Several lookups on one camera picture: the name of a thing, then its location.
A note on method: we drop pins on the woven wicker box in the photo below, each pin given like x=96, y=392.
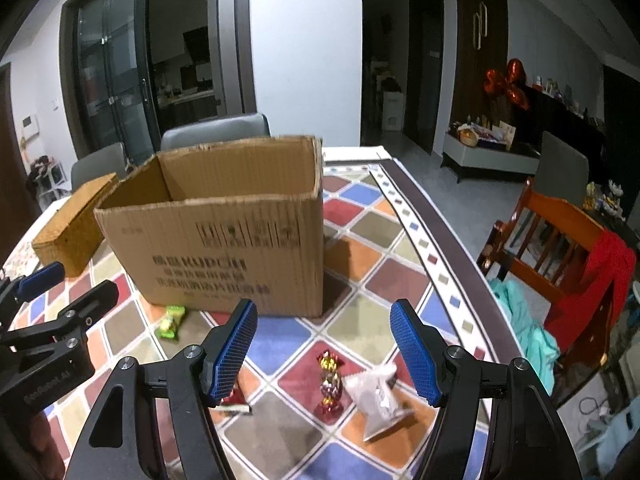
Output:
x=75, y=220

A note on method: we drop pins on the red foil balloons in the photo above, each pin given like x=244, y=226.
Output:
x=512, y=85

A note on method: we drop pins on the teal cloth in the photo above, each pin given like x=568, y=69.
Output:
x=525, y=330

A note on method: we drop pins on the brown cardboard box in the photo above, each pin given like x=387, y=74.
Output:
x=225, y=240

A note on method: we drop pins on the white wall intercom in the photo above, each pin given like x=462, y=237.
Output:
x=30, y=128

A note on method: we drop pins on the colourful diamond pattern tablecloth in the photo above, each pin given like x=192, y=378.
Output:
x=360, y=260

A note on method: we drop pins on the orange wooden chair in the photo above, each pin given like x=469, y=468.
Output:
x=555, y=215

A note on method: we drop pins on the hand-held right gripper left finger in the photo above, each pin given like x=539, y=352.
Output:
x=227, y=355

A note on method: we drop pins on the green snack packet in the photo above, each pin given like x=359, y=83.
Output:
x=170, y=324

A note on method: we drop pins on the dark interior door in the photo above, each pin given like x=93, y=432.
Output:
x=424, y=70

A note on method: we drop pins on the white low cabinet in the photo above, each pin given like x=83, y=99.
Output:
x=490, y=160

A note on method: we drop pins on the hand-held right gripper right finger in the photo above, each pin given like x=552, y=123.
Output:
x=415, y=355

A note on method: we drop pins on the sliding glass door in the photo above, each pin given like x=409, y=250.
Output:
x=110, y=70

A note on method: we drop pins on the red gold candy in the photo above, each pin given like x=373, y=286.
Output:
x=330, y=385

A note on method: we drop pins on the white shoe rack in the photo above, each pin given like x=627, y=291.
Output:
x=47, y=182

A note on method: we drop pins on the clear plastic snack packet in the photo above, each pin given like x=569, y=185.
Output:
x=377, y=400

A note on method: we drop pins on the tall dark wardrobe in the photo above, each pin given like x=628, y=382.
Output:
x=480, y=50

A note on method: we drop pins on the yellow gift basket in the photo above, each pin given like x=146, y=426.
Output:
x=469, y=136

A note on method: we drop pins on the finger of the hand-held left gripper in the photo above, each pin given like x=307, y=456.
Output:
x=90, y=302
x=42, y=276

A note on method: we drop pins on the light blue bag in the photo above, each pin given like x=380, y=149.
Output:
x=617, y=435

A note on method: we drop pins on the row of small bottles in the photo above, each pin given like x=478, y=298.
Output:
x=555, y=90

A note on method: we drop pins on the red cloth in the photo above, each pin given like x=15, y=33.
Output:
x=595, y=285

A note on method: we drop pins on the grey upholstered chair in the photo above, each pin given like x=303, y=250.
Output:
x=97, y=165
x=215, y=130
x=562, y=170

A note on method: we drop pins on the white flower ornament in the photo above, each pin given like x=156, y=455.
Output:
x=605, y=196

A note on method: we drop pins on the dark sideboard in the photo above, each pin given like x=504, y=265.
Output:
x=560, y=120

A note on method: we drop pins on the grey refrigerator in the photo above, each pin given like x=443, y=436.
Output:
x=227, y=45

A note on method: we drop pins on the person's left hand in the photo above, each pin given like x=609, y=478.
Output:
x=30, y=440

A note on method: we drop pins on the red snack packet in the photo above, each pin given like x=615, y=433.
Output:
x=235, y=401

